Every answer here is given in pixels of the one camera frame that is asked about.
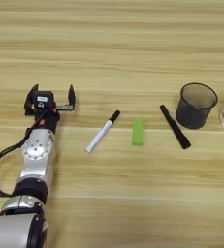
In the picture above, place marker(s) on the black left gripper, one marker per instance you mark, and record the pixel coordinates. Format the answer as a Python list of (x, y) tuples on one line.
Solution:
[(49, 118)]

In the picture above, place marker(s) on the green eraser block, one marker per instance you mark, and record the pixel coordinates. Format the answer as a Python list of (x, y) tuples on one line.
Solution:
[(137, 132)]

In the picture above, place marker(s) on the black marker pen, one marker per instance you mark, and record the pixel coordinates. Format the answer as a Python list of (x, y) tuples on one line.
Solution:
[(175, 126)]

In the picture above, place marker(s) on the black mesh pen cup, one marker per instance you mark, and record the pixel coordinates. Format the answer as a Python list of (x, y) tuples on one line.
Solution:
[(194, 113)]

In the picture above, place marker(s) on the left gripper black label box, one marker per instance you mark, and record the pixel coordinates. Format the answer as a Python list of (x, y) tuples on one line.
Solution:
[(43, 99)]

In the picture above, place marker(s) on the white marker with black cap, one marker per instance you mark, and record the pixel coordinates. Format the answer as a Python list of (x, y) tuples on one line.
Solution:
[(101, 134)]

